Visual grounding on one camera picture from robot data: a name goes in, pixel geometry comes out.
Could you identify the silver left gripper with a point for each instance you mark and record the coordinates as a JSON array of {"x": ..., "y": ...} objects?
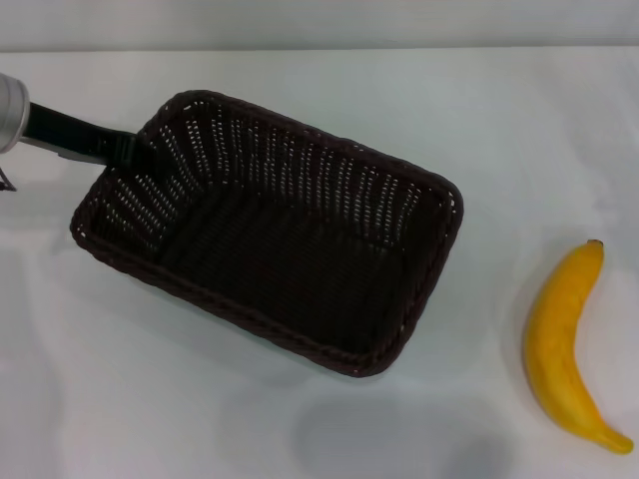
[{"x": 9, "y": 110}]

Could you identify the dark brown woven basket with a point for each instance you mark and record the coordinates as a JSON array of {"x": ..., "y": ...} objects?
[{"x": 289, "y": 279}]

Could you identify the yellow banana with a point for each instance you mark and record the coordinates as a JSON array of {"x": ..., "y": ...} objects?
[{"x": 559, "y": 329}]

